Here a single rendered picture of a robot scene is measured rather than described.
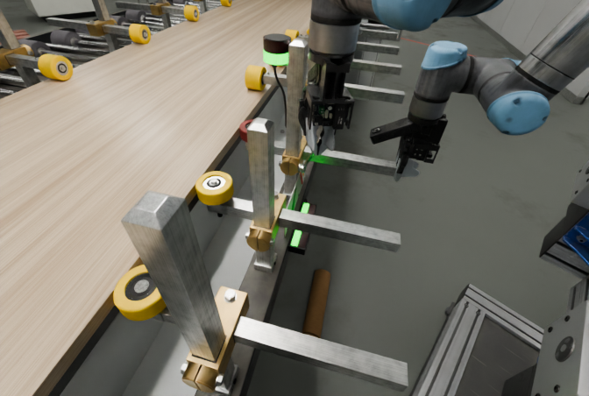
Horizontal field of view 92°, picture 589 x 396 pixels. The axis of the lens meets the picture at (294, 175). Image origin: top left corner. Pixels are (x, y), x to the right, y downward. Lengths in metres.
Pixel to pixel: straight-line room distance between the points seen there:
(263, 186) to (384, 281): 1.19
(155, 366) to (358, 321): 0.94
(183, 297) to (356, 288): 1.29
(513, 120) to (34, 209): 0.88
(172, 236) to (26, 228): 0.49
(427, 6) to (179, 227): 0.32
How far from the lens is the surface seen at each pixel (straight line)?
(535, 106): 0.59
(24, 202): 0.78
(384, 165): 0.82
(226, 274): 0.84
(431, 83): 0.69
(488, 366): 1.38
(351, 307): 1.50
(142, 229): 0.25
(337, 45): 0.46
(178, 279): 0.29
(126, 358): 0.74
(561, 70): 0.60
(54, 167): 0.85
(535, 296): 1.96
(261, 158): 0.48
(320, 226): 0.63
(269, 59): 0.66
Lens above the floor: 1.33
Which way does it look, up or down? 41 degrees down
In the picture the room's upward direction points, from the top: 3 degrees clockwise
